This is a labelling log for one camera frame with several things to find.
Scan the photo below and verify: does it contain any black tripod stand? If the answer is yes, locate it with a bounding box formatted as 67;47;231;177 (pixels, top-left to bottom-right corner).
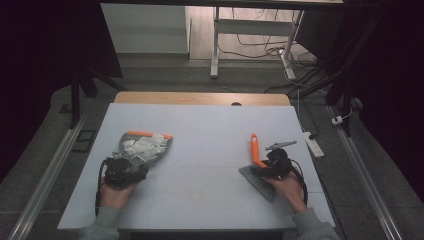
67;64;128;130

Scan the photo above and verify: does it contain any black rectangular floor frame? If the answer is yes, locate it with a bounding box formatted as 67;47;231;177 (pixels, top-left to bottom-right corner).
71;128;98;154

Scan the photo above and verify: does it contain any white power strip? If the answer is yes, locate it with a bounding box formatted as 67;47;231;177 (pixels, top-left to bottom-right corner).
302;131;325;159

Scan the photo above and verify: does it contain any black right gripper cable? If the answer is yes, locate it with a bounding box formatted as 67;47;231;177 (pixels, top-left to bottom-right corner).
289;158;310;206

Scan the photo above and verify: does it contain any pile of white paper scraps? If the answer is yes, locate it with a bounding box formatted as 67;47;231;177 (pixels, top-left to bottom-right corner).
121;132;170;162

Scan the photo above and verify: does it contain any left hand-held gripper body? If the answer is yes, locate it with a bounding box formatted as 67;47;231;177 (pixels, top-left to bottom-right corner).
104;151;150;190

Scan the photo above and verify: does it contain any wooden table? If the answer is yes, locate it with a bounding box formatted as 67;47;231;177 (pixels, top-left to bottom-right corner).
113;91;292;107

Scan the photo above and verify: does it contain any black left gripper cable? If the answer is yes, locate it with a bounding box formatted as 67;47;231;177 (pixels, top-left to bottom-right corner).
94;157;112;218

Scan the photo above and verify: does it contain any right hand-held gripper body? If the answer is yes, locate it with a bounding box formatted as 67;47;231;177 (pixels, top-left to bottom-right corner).
263;139;298;180

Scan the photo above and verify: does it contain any aluminium floor rail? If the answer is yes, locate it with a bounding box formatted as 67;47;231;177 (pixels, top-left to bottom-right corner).
7;113;88;240
327;105;404;240

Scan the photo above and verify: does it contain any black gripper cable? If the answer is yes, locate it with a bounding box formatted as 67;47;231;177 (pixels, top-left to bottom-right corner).
289;158;310;206
94;157;112;218

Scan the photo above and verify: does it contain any person's left hand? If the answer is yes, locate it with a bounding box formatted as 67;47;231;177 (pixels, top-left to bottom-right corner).
99;175;140;210

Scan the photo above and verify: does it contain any grey dustpan with orange edge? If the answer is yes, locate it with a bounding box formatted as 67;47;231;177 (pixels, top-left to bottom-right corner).
117;130;175;174

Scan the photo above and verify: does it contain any brush with orange handle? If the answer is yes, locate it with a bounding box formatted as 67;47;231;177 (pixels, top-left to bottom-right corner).
238;133;278;203

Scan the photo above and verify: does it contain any person's right hand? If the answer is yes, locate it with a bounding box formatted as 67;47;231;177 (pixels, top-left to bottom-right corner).
265;171;308;214

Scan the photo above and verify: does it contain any white metal desk frame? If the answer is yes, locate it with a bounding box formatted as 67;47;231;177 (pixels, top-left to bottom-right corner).
209;6;305;81

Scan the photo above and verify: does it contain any black metal stand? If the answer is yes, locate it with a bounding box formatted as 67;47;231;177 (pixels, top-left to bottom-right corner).
323;13;388;138

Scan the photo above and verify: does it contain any black floor cable bundle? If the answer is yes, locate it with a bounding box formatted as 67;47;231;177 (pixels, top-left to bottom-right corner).
217;7;334;95

